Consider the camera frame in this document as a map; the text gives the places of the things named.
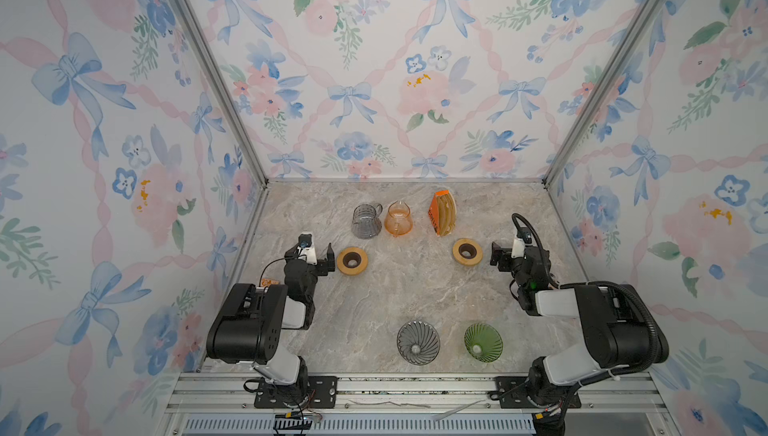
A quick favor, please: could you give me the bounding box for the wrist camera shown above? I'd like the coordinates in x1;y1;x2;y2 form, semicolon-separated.
511;227;535;258
298;233;317;265

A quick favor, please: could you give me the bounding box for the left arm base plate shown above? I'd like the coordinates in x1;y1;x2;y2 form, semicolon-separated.
244;376;339;410

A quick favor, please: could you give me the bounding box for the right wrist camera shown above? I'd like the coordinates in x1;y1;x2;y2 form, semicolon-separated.
511;227;535;258

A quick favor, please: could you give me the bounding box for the clear grey glass dripper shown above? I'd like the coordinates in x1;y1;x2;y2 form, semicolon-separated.
396;320;441;366

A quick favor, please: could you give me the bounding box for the wooden dripper ring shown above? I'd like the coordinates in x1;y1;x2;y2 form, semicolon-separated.
451;237;484;267
335;246;370;276

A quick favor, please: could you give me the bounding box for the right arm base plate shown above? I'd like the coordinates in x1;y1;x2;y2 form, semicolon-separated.
487;376;570;411

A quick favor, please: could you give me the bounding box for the aluminium frame rail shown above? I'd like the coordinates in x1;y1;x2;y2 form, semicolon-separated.
155;373;680;435

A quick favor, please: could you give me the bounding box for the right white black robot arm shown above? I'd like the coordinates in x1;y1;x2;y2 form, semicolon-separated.
490;241;669;409

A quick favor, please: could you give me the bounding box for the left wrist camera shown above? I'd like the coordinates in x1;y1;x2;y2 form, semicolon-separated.
298;233;317;265

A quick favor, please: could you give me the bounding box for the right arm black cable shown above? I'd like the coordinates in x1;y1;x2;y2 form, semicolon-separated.
511;213;670;377

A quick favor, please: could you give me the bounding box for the green glass dripper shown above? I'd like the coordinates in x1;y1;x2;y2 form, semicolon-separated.
464;323;504;363

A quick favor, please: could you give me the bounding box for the clear grey glass pitcher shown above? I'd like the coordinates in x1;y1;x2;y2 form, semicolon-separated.
351;203;383;240

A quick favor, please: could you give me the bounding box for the orange coffee filter packet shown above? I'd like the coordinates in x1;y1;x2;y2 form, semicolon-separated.
428;190;457;237

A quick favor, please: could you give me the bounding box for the orange glass carafe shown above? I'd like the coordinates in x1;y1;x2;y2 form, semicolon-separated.
384;201;413;237

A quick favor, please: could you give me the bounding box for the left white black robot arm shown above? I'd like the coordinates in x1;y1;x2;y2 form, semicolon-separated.
206;234;336;408

